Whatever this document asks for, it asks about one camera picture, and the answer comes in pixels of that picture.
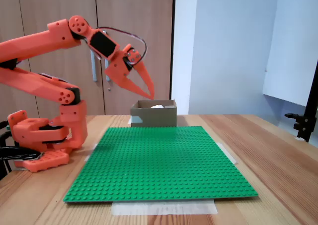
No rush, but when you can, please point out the open cardboard box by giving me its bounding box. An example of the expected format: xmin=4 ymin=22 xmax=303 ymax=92
xmin=130 ymin=99 xmax=178 ymax=128

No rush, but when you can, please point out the wooden cabinet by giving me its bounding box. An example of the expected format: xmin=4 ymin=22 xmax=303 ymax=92
xmin=0 ymin=0 xmax=174 ymax=116

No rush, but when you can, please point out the masking tape strip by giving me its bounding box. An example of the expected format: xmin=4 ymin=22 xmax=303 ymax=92
xmin=215 ymin=142 xmax=239 ymax=165
xmin=111 ymin=199 xmax=218 ymax=216
xmin=83 ymin=143 xmax=100 ymax=162

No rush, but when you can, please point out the green studded baseplate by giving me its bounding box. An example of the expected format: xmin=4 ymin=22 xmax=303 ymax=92
xmin=62 ymin=125 xmax=259 ymax=204

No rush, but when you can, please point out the black clamp stand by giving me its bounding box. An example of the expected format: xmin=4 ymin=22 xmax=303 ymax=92
xmin=284 ymin=60 xmax=318 ymax=143

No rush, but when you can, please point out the black power cable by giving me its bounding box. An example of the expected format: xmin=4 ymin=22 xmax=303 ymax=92
xmin=0 ymin=120 xmax=13 ymax=180

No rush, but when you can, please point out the white wall panel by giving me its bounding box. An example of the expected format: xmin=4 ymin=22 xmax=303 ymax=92
xmin=262 ymin=0 xmax=318 ymax=108

